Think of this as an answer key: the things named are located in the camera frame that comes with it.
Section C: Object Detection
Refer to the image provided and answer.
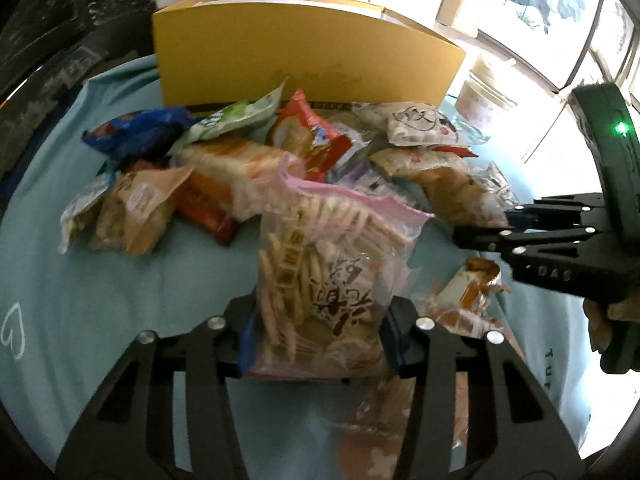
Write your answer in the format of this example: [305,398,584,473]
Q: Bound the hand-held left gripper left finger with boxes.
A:
[52,294,261,480]

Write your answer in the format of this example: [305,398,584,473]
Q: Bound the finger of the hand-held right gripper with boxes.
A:
[452,224,609,307]
[504,192,608,232]

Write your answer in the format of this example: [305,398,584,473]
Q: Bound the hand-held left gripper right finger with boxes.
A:
[382,296,588,480]

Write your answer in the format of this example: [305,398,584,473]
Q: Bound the clear cracker bag pink top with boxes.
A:
[239,152,436,381]

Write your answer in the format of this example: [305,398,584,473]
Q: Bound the yellow cardboard box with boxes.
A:
[151,0,467,111]

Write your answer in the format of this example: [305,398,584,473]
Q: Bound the person's right hand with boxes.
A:
[582,299,640,357]

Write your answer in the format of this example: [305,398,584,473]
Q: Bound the small white snack packet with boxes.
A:
[470,160,521,208]

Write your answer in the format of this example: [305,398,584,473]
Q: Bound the clear golden snack packet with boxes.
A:
[417,165,508,226]

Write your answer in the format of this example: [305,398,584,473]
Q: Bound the orange white snack packet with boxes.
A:
[415,257,511,338]

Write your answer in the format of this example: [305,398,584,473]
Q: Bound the clear rice cracker packet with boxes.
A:
[370,146,478,181]

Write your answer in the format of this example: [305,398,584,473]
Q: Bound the purple white snack packet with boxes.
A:
[330,165,416,206]

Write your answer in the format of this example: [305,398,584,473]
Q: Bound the white cartoon snack packet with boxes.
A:
[352,101,488,147]

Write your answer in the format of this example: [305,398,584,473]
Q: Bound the teal cloth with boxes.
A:
[0,55,601,480]

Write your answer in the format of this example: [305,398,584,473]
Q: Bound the beige paper cup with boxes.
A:
[455,55,521,128]

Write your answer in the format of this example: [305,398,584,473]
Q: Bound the clear pastry packet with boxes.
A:
[337,112,383,161]

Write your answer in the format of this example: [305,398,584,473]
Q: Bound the tan snack packet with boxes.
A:
[90,165,193,256]

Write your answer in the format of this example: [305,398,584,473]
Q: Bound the long orange striped cracker pack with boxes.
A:
[172,137,306,221]

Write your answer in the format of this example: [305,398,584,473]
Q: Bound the clear grey snack packet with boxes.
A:
[59,172,113,253]

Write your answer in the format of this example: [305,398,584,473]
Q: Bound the cardboard corner protector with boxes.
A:
[435,0,481,38]

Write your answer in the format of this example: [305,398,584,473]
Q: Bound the blue snack packet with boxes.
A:
[82,107,196,161]

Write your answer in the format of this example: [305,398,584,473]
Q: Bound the dark carved wooden furniture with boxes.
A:
[0,0,166,181]

